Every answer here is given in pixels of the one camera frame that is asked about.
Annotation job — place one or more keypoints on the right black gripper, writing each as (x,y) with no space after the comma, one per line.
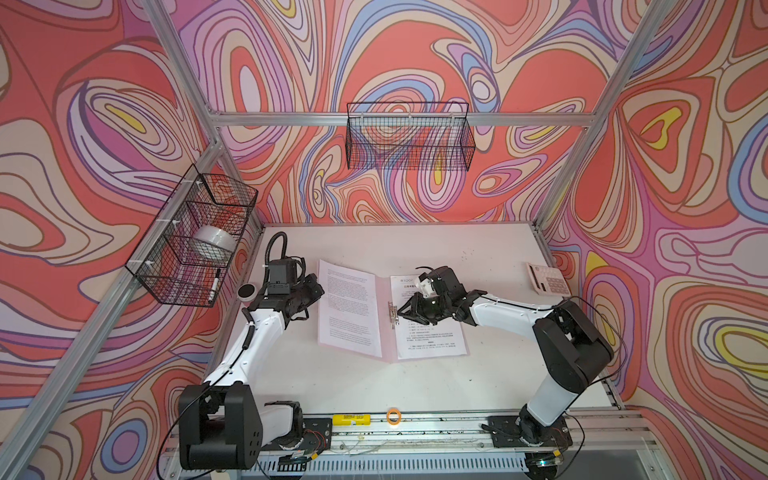
(415,314)

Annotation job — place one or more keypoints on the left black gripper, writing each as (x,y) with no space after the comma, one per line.
(309,281)

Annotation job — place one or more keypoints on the printed Chinese text sheet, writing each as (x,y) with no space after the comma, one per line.
(415,341)

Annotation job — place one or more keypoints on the pink file folder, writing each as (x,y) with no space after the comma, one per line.
(387,333)

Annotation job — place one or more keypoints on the printed English text sheet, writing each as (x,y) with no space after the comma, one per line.
(348,317)

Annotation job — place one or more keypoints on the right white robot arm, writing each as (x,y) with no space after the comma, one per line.
(573,349)

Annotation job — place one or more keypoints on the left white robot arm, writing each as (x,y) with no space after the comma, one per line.
(220,424)

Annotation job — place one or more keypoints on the metal folder clip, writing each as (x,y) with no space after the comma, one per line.
(393,314)

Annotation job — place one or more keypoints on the pink tape roll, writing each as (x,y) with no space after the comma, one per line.
(247,293)

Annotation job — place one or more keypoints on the black marker pen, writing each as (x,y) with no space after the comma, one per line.
(214,287)

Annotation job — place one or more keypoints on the white tape roll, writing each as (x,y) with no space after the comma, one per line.
(216,237)

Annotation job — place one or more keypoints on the yellow label strip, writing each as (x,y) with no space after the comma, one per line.
(351,419)

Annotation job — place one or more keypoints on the black wire basket left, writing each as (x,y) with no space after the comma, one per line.
(172,266)

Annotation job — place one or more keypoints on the black wire basket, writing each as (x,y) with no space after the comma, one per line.
(172,266)
(409,136)

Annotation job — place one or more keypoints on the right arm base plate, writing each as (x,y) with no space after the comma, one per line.
(512,432)

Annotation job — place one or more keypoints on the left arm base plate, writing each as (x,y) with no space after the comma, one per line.
(315,438)

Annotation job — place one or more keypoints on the black wire basket back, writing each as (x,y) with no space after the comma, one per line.
(409,136)

